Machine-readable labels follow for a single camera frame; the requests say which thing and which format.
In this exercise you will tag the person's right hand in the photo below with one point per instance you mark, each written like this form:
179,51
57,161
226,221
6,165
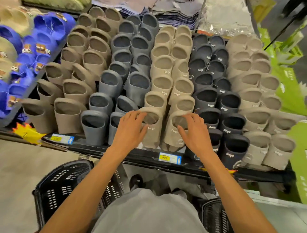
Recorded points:
197,136

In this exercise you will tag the person's left hand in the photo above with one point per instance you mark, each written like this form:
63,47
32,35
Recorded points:
129,134

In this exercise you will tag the grey rubber slipper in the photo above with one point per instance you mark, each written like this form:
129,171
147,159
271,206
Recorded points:
110,84
115,129
94,129
126,104
100,104
138,88

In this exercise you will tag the black slipper display shelf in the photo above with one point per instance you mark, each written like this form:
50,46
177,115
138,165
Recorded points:
144,158

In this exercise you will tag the column of beige slippers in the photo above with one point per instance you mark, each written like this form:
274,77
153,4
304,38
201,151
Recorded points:
163,64

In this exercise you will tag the black basket with wavy slots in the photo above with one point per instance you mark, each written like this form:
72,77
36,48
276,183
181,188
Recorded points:
215,216

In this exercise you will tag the column of black slippers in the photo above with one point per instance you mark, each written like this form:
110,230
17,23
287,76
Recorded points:
203,55

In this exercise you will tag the column of pale cream slippers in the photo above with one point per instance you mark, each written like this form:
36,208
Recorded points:
244,62

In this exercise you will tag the column of grey slippers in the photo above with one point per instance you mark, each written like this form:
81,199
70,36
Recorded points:
122,43

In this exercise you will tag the display of taupe slides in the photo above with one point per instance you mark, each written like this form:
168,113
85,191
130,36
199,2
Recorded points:
76,40

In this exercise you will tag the display of blue cartoon slides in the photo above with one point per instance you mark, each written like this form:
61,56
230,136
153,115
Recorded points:
43,31

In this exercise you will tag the rows of beige cartoon slippers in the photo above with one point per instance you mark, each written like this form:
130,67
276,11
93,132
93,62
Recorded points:
12,19

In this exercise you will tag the person's left forearm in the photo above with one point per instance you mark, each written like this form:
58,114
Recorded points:
84,196

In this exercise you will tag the person's right forearm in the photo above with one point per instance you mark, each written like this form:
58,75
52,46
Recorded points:
235,199

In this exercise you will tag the person's light grey shirt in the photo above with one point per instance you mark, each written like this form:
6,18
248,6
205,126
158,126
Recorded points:
148,213

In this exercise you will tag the black side display bin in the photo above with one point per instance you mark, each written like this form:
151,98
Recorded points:
4,123

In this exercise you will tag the yellow starburst price sticker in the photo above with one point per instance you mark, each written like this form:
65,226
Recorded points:
231,171
28,134

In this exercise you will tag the green cardboard box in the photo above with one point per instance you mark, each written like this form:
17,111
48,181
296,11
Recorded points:
290,91
299,156

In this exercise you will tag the clear plastic wrapped goods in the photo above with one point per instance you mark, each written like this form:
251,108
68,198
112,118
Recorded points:
225,16

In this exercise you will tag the stack of navy folded textiles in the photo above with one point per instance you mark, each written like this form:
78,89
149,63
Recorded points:
168,14

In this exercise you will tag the green white mop bucket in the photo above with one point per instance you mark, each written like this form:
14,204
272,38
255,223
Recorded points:
289,48

